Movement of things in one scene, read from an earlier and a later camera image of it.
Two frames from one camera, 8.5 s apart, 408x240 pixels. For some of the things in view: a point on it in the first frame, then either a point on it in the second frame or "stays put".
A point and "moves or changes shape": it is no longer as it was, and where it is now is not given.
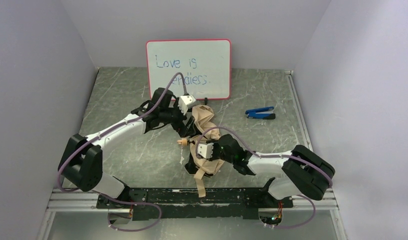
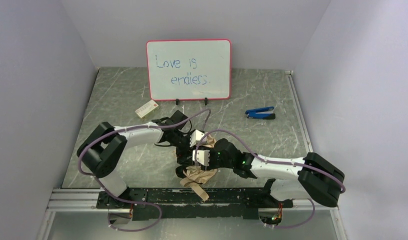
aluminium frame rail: x=74 y=200 stays put
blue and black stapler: x=266 y=113 stays put
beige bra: x=201 y=168 moves or changes shape
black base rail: x=182 y=203 stays put
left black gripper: x=181 y=122 to x=184 y=145
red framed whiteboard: x=205 y=64 stays put
